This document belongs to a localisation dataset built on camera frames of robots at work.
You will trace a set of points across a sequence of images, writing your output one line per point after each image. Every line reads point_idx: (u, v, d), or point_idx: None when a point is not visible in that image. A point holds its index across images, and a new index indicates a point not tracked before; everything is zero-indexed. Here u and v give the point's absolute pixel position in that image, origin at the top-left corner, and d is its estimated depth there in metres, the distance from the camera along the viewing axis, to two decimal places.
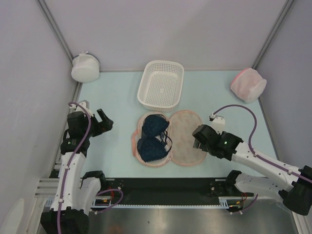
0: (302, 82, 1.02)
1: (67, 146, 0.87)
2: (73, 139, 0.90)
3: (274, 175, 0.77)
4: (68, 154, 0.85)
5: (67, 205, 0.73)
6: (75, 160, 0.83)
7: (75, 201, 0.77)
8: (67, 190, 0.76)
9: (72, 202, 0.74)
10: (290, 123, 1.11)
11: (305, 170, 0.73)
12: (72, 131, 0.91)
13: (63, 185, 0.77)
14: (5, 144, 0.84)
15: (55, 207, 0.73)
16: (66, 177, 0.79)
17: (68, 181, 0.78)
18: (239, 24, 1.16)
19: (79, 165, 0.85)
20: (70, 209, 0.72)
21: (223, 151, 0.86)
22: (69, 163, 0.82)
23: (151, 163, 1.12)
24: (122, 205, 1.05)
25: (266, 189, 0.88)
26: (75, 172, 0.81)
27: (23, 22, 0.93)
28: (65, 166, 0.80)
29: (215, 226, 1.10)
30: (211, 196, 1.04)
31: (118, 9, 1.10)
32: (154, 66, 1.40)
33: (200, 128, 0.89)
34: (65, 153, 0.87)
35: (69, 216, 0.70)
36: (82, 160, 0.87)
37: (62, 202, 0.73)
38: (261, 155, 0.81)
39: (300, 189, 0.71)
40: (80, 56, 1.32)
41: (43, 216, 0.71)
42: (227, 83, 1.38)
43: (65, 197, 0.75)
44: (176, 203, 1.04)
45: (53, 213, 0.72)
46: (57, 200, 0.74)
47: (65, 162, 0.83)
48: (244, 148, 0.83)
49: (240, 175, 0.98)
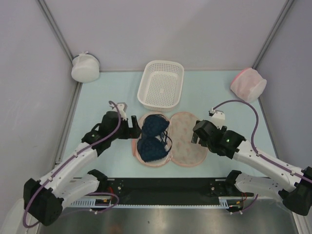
0: (302, 82, 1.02)
1: (89, 138, 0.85)
2: (98, 134, 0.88)
3: (277, 176, 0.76)
4: (85, 144, 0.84)
5: (50, 186, 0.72)
6: (86, 152, 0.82)
7: (61, 188, 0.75)
8: (61, 173, 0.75)
9: (56, 187, 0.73)
10: (290, 123, 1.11)
11: (308, 171, 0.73)
12: (102, 127, 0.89)
13: (61, 167, 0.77)
14: (5, 144, 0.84)
15: (42, 181, 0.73)
16: (68, 161, 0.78)
17: (67, 166, 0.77)
18: (239, 24, 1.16)
19: (87, 159, 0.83)
20: (50, 192, 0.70)
21: (224, 148, 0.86)
22: (79, 152, 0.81)
23: (151, 163, 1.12)
24: (122, 205, 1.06)
25: (266, 189, 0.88)
26: (79, 164, 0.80)
27: (22, 22, 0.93)
28: (73, 152, 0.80)
29: (215, 226, 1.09)
30: (211, 196, 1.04)
31: (118, 9, 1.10)
32: (154, 66, 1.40)
33: (201, 124, 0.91)
34: (84, 142, 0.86)
35: (45, 198, 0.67)
36: (92, 156, 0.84)
37: (49, 181, 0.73)
38: (263, 155, 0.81)
39: (302, 189, 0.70)
40: (80, 56, 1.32)
41: (31, 180, 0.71)
42: (227, 83, 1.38)
43: (55, 179, 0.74)
44: (176, 203, 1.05)
45: (37, 185, 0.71)
46: (48, 176, 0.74)
47: (79, 148, 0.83)
48: (246, 147, 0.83)
49: (240, 174, 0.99)
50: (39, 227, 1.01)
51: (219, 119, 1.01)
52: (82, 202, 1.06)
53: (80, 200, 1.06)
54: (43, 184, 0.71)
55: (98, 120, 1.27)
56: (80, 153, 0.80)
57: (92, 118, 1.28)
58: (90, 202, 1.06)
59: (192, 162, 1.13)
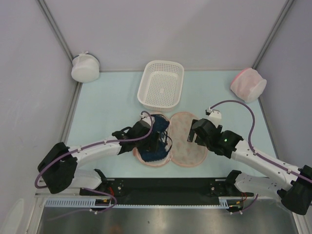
0: (301, 82, 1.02)
1: (119, 135, 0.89)
2: (126, 137, 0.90)
3: (273, 174, 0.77)
4: (113, 138, 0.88)
5: (75, 156, 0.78)
6: (113, 144, 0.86)
7: (81, 163, 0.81)
8: (87, 149, 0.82)
9: (80, 160, 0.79)
10: (290, 122, 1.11)
11: (304, 169, 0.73)
12: (131, 130, 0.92)
13: (91, 145, 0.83)
14: (5, 145, 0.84)
15: (71, 148, 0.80)
16: (97, 143, 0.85)
17: (95, 146, 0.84)
18: (239, 24, 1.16)
19: (111, 150, 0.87)
20: (73, 161, 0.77)
21: (222, 148, 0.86)
22: (108, 141, 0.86)
23: (151, 163, 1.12)
24: (122, 205, 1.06)
25: (265, 188, 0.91)
26: (104, 150, 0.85)
27: (22, 22, 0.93)
28: (104, 139, 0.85)
29: (215, 226, 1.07)
30: (211, 196, 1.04)
31: (118, 9, 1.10)
32: (154, 66, 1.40)
33: (200, 123, 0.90)
34: (113, 135, 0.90)
35: (65, 165, 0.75)
36: (115, 150, 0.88)
37: (77, 151, 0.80)
38: (261, 153, 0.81)
39: (299, 188, 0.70)
40: (80, 56, 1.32)
41: (63, 145, 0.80)
42: (227, 83, 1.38)
43: (82, 152, 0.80)
44: (177, 203, 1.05)
45: (65, 151, 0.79)
46: (77, 146, 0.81)
47: (110, 137, 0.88)
48: (243, 146, 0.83)
49: (240, 174, 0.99)
50: (40, 227, 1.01)
51: (215, 118, 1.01)
52: (82, 202, 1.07)
53: (80, 200, 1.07)
54: (71, 151, 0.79)
55: (98, 119, 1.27)
56: (108, 143, 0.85)
57: (91, 118, 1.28)
58: (90, 201, 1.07)
59: (192, 162, 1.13)
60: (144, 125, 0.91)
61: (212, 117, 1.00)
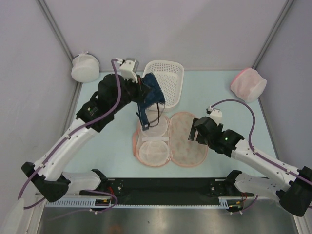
0: (301, 81, 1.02)
1: (86, 113, 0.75)
2: (95, 108, 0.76)
3: (272, 174, 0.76)
4: (80, 122, 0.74)
5: (43, 173, 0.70)
6: (79, 133, 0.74)
7: (59, 171, 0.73)
8: (52, 159, 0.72)
9: (49, 173, 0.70)
10: (290, 122, 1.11)
11: (304, 170, 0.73)
12: (100, 97, 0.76)
13: (53, 151, 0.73)
14: (5, 144, 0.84)
15: (36, 166, 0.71)
16: (59, 145, 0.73)
17: (60, 149, 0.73)
18: (239, 24, 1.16)
19: (82, 139, 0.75)
20: (43, 179, 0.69)
21: (223, 146, 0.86)
22: (71, 134, 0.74)
23: (151, 163, 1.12)
24: (122, 205, 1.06)
25: (264, 189, 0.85)
26: (71, 146, 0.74)
27: (23, 22, 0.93)
28: (65, 134, 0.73)
29: (215, 226, 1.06)
30: (211, 196, 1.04)
31: (118, 9, 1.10)
32: (154, 66, 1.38)
33: (203, 121, 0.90)
34: (79, 118, 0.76)
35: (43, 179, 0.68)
36: (89, 136, 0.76)
37: (42, 167, 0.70)
38: (261, 153, 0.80)
39: (297, 188, 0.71)
40: (80, 56, 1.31)
41: (26, 165, 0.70)
42: (227, 83, 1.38)
43: (48, 164, 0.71)
44: (177, 203, 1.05)
45: (31, 170, 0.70)
46: (40, 162, 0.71)
47: (72, 127, 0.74)
48: (243, 146, 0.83)
49: (240, 174, 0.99)
50: (40, 227, 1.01)
51: (215, 117, 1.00)
52: (82, 202, 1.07)
53: (80, 200, 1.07)
54: (36, 170, 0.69)
55: None
56: (72, 135, 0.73)
57: None
58: (90, 201, 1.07)
59: (192, 162, 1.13)
60: (108, 85, 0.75)
61: (212, 116, 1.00)
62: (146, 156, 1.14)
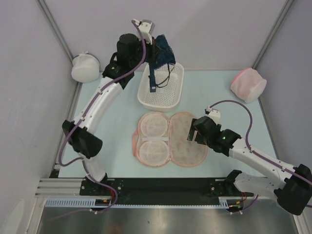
0: (301, 81, 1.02)
1: (110, 71, 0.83)
2: (118, 67, 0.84)
3: (268, 171, 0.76)
4: (107, 79, 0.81)
5: (84, 125, 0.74)
6: (109, 88, 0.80)
7: (95, 125, 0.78)
8: (89, 112, 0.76)
9: (89, 125, 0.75)
10: (290, 122, 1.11)
11: (300, 168, 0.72)
12: (119, 57, 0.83)
13: (90, 106, 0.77)
14: (5, 144, 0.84)
15: (76, 121, 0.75)
16: (95, 99, 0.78)
17: (95, 104, 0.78)
18: (240, 24, 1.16)
19: (113, 93, 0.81)
20: (85, 131, 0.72)
21: (221, 146, 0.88)
22: (103, 89, 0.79)
23: (151, 163, 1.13)
24: (121, 205, 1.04)
25: (263, 188, 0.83)
26: (106, 100, 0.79)
27: (23, 22, 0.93)
28: (98, 89, 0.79)
29: (215, 226, 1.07)
30: (211, 196, 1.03)
31: (119, 9, 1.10)
32: None
33: (202, 120, 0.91)
34: (106, 76, 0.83)
35: (84, 134, 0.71)
36: (118, 90, 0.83)
37: (82, 120, 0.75)
38: (257, 151, 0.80)
39: (292, 185, 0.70)
40: (80, 56, 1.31)
41: (67, 122, 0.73)
42: (227, 83, 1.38)
43: (87, 117, 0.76)
44: (177, 203, 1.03)
45: (72, 126, 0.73)
46: (79, 116, 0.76)
47: (102, 83, 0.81)
48: (240, 145, 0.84)
49: (240, 174, 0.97)
50: (40, 227, 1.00)
51: (214, 117, 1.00)
52: (82, 202, 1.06)
53: (80, 200, 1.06)
54: (77, 124, 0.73)
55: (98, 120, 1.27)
56: (104, 90, 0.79)
57: None
58: (90, 201, 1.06)
59: (192, 162, 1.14)
60: (127, 42, 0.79)
61: (212, 116, 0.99)
62: (146, 156, 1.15)
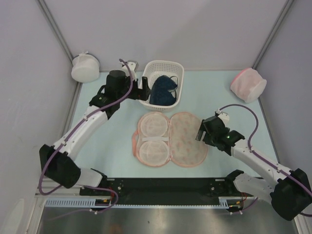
0: (301, 81, 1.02)
1: (97, 101, 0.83)
2: (106, 98, 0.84)
3: (263, 171, 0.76)
4: (94, 107, 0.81)
5: (65, 149, 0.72)
6: (96, 116, 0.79)
7: (76, 151, 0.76)
8: (72, 137, 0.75)
9: (71, 149, 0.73)
10: (290, 123, 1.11)
11: (297, 172, 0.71)
12: (107, 89, 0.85)
13: (73, 131, 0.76)
14: (5, 145, 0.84)
15: (56, 146, 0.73)
16: (79, 126, 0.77)
17: (79, 128, 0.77)
18: (240, 23, 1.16)
19: (98, 122, 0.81)
20: (65, 155, 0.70)
21: (224, 145, 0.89)
22: (89, 116, 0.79)
23: (151, 163, 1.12)
24: (122, 205, 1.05)
25: (260, 189, 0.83)
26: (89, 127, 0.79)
27: (23, 22, 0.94)
28: (84, 116, 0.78)
29: (215, 226, 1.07)
30: (211, 196, 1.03)
31: (119, 9, 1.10)
32: (155, 66, 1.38)
33: (210, 118, 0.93)
34: (91, 105, 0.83)
35: (62, 161, 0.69)
36: (103, 119, 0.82)
37: (63, 145, 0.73)
38: (257, 151, 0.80)
39: (284, 185, 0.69)
40: (80, 56, 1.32)
41: (47, 146, 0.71)
42: (227, 83, 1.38)
43: (68, 142, 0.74)
44: (176, 203, 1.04)
45: (51, 150, 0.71)
46: (61, 140, 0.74)
47: (88, 110, 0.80)
48: (242, 144, 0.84)
49: (241, 174, 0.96)
50: (40, 227, 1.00)
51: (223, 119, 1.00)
52: (83, 202, 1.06)
53: (80, 200, 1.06)
54: (57, 148, 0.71)
55: None
56: (90, 117, 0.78)
57: None
58: (90, 202, 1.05)
59: (192, 162, 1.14)
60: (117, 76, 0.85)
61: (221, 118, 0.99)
62: (146, 156, 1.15)
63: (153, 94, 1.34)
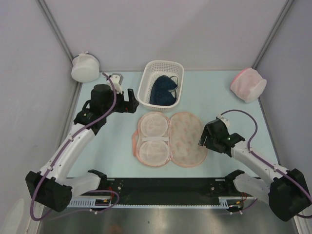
0: (301, 81, 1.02)
1: (82, 118, 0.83)
2: (90, 113, 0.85)
3: (261, 170, 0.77)
4: (79, 126, 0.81)
5: (52, 175, 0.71)
6: (81, 134, 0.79)
7: (65, 174, 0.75)
8: (59, 162, 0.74)
9: (58, 174, 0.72)
10: (290, 123, 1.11)
11: (293, 172, 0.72)
12: (92, 104, 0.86)
13: (59, 154, 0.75)
14: (5, 145, 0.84)
15: (42, 172, 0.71)
16: (65, 147, 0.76)
17: (65, 151, 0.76)
18: (240, 23, 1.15)
19: (84, 140, 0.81)
20: (53, 181, 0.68)
21: (224, 146, 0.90)
22: (75, 136, 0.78)
23: (151, 163, 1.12)
24: (121, 205, 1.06)
25: (259, 190, 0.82)
26: (76, 148, 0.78)
27: (23, 22, 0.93)
28: (68, 137, 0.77)
29: (215, 226, 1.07)
30: (211, 196, 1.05)
31: (119, 9, 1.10)
32: (155, 66, 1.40)
33: (212, 121, 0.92)
34: (76, 123, 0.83)
35: (49, 187, 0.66)
36: (90, 136, 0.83)
37: (50, 170, 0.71)
38: (255, 152, 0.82)
39: (281, 184, 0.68)
40: (80, 56, 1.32)
41: (32, 172, 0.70)
42: (227, 83, 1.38)
43: (55, 166, 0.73)
44: (176, 203, 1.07)
45: (38, 178, 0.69)
46: (47, 165, 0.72)
47: (72, 131, 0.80)
48: (242, 145, 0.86)
49: (244, 175, 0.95)
50: (40, 227, 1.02)
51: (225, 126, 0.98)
52: (83, 202, 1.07)
53: (81, 200, 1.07)
54: (44, 174, 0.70)
55: None
56: (75, 137, 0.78)
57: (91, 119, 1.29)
58: (90, 201, 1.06)
59: (192, 162, 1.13)
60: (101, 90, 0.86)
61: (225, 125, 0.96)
62: (146, 156, 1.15)
63: (153, 94, 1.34)
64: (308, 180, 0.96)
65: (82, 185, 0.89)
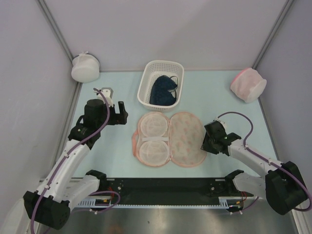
0: (301, 81, 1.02)
1: (76, 133, 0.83)
2: (85, 128, 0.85)
3: (256, 165, 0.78)
4: (73, 142, 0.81)
5: (49, 194, 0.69)
6: (76, 150, 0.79)
7: (63, 191, 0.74)
8: (55, 179, 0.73)
9: (56, 192, 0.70)
10: (290, 122, 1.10)
11: (288, 165, 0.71)
12: (86, 119, 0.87)
13: (56, 172, 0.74)
14: (5, 145, 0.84)
15: (39, 191, 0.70)
16: (62, 163, 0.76)
17: (62, 167, 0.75)
18: (240, 23, 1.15)
19: (80, 156, 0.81)
20: (51, 200, 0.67)
21: (222, 146, 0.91)
22: (70, 152, 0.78)
23: (151, 163, 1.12)
24: (121, 205, 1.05)
25: (257, 185, 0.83)
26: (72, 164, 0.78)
27: (22, 22, 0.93)
28: (64, 153, 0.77)
29: (215, 226, 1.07)
30: (211, 196, 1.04)
31: (119, 9, 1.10)
32: (155, 66, 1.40)
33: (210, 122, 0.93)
34: (71, 139, 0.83)
35: (48, 206, 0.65)
36: (85, 151, 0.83)
37: (47, 189, 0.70)
38: (251, 148, 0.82)
39: (275, 176, 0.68)
40: (80, 56, 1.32)
41: (29, 192, 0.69)
42: (227, 83, 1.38)
43: (52, 185, 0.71)
44: (176, 203, 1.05)
45: (36, 198, 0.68)
46: (44, 184, 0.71)
47: (68, 147, 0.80)
48: (239, 142, 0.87)
49: (243, 174, 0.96)
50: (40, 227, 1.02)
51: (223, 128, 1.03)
52: (83, 202, 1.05)
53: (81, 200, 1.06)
54: (41, 193, 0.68)
55: None
56: (70, 153, 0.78)
57: None
58: (90, 201, 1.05)
59: (192, 162, 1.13)
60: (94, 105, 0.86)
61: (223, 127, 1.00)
62: (146, 156, 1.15)
63: (153, 95, 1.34)
64: (309, 180, 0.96)
65: (82, 191, 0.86)
